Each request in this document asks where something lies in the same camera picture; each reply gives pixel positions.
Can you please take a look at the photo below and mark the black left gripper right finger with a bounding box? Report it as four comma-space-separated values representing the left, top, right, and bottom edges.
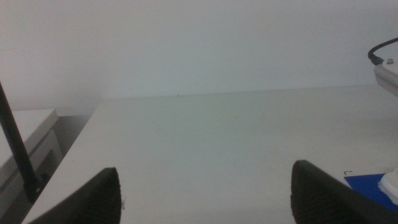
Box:
290, 159, 398, 224

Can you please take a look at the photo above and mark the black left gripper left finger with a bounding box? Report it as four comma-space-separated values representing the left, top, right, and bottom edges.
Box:
27, 167, 123, 224

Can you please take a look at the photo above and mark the white sandal shoe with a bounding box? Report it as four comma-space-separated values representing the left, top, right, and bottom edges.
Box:
377, 167, 398, 206

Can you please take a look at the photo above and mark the blue mat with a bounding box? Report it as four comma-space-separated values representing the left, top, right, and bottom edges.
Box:
343, 173, 398, 213

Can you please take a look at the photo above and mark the white side cabinet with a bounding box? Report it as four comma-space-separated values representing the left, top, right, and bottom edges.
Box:
0, 108, 65, 215

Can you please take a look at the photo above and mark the black stand pole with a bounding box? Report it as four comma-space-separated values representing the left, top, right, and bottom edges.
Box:
0, 81, 44, 203

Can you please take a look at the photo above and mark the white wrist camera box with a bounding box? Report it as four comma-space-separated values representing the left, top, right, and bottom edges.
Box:
373, 57, 398, 97

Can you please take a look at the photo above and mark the black camera cable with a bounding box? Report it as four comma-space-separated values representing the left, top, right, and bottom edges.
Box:
368, 37, 398, 66

